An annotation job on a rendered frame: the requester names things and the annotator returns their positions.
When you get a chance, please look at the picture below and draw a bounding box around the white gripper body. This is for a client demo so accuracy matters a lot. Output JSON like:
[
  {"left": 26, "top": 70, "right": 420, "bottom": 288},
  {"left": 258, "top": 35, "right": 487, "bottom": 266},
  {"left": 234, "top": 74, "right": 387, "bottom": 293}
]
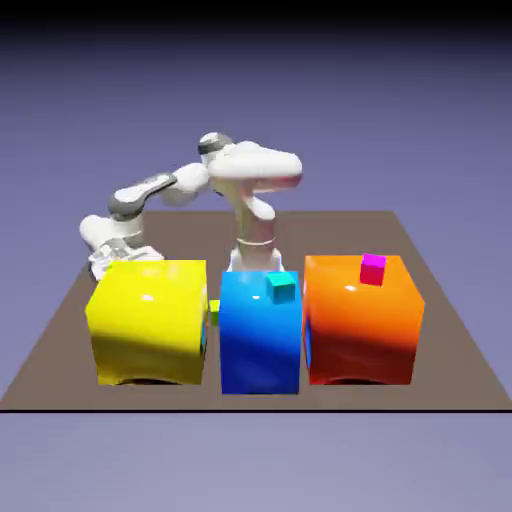
[{"left": 88, "top": 246, "right": 166, "bottom": 282}]

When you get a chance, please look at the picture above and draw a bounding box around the small cyan cube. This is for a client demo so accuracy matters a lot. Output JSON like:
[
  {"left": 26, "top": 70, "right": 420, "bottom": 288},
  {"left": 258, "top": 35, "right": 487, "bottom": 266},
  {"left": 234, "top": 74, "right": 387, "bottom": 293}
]
[{"left": 265, "top": 271, "right": 298, "bottom": 306}]

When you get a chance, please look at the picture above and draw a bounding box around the small magenta cube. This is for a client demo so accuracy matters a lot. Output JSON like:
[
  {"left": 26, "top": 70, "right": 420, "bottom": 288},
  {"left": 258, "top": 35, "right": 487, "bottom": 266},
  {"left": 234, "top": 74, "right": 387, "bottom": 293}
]
[{"left": 358, "top": 252, "right": 388, "bottom": 288}]

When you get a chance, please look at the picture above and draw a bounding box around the large yellow box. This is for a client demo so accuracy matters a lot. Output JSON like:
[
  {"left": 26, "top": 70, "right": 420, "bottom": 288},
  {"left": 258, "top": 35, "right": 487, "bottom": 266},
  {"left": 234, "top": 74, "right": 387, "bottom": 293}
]
[{"left": 84, "top": 258, "right": 210, "bottom": 388}]

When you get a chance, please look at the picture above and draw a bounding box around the large blue box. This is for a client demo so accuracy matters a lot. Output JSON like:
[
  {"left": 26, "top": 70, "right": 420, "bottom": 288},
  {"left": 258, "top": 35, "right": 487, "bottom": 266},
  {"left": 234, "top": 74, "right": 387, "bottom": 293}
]
[{"left": 218, "top": 270, "right": 304, "bottom": 396}]

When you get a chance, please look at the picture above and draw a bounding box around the large orange box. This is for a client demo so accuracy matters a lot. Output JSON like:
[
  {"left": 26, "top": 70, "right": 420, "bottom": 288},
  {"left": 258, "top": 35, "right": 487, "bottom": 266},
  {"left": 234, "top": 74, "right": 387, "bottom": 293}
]
[{"left": 302, "top": 254, "right": 426, "bottom": 388}]

